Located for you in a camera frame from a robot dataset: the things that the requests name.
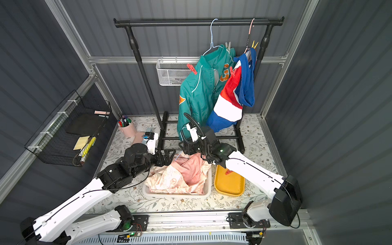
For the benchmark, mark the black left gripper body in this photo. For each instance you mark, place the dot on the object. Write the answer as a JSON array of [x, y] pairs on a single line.
[[165, 157]]

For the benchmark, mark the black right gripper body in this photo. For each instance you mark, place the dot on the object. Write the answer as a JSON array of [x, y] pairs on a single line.
[[190, 145]]

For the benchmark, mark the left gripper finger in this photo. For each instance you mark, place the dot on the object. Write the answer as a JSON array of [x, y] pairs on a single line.
[[167, 159], [169, 152]]

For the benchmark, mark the pink printed jacket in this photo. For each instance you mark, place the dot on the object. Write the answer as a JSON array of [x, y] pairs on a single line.
[[184, 176]]

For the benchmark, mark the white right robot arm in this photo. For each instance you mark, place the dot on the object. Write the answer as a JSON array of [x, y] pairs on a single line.
[[284, 194]]

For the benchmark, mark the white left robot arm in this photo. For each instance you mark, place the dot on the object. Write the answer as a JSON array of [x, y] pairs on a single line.
[[61, 226]]

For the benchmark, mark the blue hanger with green jacket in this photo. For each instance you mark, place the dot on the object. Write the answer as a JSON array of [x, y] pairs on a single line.
[[212, 45]]

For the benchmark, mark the pink eraser block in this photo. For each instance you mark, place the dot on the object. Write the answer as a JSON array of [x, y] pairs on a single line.
[[139, 138]]

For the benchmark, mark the pink pen cup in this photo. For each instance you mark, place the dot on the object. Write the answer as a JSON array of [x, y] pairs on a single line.
[[126, 126]]

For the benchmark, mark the white plastic basket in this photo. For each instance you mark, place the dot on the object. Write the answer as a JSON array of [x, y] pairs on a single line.
[[206, 191]]

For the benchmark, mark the yellow plastic tray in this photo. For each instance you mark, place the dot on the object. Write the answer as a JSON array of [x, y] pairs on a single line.
[[231, 185]]

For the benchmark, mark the green jacket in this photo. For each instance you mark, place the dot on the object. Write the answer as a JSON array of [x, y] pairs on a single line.
[[200, 90]]

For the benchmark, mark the floral table mat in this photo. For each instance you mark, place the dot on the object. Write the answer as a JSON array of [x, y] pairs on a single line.
[[256, 149]]

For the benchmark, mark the red white blue jacket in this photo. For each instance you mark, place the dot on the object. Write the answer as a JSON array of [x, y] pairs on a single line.
[[237, 93]]

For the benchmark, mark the yellow sticky notes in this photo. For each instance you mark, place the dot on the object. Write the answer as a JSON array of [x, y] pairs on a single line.
[[81, 142]]

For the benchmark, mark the red clothespin on green jacket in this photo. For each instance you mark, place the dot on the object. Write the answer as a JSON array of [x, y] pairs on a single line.
[[192, 68]]

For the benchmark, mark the grey clothespin on green jacket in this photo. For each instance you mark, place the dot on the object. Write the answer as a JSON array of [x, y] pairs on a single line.
[[228, 46]]

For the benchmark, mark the yellow clothespin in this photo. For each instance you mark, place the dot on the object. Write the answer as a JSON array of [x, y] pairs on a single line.
[[254, 45]]

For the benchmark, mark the black clothes rack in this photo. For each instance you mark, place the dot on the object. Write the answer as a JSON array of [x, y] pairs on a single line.
[[163, 121]]

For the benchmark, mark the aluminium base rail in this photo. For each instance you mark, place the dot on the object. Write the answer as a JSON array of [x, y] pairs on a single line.
[[166, 222]]

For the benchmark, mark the silver mesh wall basket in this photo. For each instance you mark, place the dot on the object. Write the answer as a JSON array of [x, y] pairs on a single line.
[[172, 72]]

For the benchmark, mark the black wire wall basket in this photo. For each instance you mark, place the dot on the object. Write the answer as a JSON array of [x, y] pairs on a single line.
[[88, 115]]

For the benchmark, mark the pink wire hanger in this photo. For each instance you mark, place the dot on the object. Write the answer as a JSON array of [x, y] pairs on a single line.
[[249, 33]]

